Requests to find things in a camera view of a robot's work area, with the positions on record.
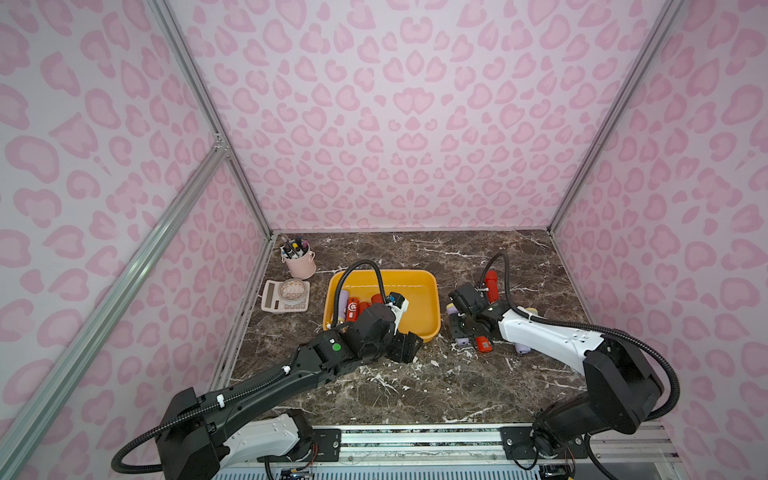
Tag yellow plastic tray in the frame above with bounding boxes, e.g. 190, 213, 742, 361
322, 268, 442, 343

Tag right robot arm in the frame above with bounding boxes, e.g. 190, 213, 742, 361
449, 288, 664, 458

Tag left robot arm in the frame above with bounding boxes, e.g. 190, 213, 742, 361
156, 293, 423, 479

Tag red flashlight front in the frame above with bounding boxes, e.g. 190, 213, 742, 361
475, 336, 493, 353

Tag pink pen cup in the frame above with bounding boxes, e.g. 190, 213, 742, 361
280, 236, 317, 280

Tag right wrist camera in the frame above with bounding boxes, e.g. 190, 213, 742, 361
449, 283, 489, 317

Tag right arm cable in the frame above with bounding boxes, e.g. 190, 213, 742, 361
478, 251, 681, 421

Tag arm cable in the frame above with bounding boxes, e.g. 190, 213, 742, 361
478, 251, 681, 421
110, 259, 391, 475

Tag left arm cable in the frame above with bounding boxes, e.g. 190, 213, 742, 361
110, 259, 391, 475

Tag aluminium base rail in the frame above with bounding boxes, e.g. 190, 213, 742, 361
205, 420, 688, 479

